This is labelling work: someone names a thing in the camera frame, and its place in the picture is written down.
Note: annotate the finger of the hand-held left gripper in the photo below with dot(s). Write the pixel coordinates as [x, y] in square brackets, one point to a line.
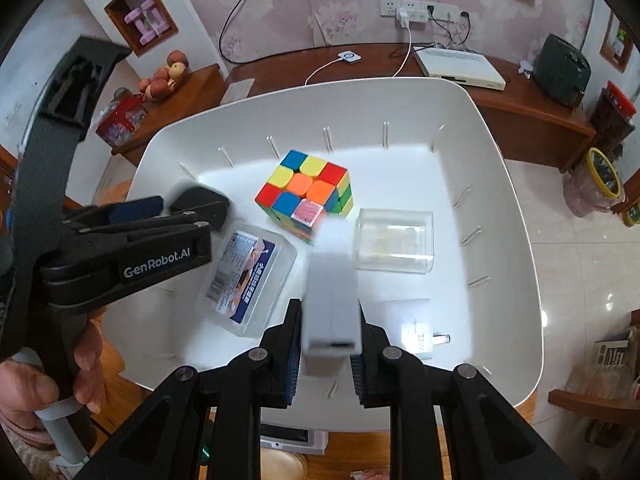
[135, 208]
[160, 227]

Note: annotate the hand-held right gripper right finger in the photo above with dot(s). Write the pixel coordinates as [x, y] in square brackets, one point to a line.
[358, 377]

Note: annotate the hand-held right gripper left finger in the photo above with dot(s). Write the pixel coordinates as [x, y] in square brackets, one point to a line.
[290, 370]

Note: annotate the black charger plug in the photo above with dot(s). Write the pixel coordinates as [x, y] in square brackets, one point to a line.
[202, 207]

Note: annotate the white charger plug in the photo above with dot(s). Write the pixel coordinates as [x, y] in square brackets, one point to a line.
[415, 321]

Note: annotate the white rectangular adapter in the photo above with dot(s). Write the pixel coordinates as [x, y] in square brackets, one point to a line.
[330, 300]

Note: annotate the labelled clear plastic box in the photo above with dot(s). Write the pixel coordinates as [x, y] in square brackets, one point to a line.
[245, 275]

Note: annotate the colourful puzzle cube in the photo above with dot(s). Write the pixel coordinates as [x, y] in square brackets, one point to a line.
[300, 185]

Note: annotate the white storage bin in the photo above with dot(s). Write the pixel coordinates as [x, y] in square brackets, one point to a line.
[400, 170]

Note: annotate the person's left hand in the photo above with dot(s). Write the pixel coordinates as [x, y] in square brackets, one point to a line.
[27, 392]

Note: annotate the red tissue box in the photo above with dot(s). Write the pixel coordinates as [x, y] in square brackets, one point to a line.
[122, 120]

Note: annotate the round beige compact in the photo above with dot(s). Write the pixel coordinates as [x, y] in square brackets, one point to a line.
[282, 465]

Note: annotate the wooden side cabinet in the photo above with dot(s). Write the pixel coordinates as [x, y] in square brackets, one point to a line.
[195, 95]

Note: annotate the wooden table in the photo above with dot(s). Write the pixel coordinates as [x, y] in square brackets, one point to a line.
[122, 402]

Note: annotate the pile of red peaches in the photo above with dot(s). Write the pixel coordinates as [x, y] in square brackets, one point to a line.
[165, 77]

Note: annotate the grey flat pad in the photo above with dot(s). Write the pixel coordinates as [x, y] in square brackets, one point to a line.
[237, 91]

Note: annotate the pink dumbbell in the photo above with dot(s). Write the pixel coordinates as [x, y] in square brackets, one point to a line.
[155, 17]
[140, 26]

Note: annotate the printed cardboard box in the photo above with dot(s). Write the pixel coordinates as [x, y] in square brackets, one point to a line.
[615, 347]

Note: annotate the jar with yellow lid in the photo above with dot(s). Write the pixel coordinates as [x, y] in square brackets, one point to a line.
[592, 185]

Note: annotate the long wooden television cabinet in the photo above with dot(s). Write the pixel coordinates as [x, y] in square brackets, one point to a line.
[540, 110]

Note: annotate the white set-top box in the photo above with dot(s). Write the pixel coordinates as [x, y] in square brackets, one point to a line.
[460, 67]

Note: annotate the jar with red lid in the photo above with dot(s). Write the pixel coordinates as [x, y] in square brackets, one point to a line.
[612, 120]

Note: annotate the small bottle in niche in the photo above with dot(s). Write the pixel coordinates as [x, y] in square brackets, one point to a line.
[620, 40]

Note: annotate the white wall plug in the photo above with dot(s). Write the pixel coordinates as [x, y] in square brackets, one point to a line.
[404, 17]

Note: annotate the white wall outlet strip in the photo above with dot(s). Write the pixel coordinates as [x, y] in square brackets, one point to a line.
[440, 7]

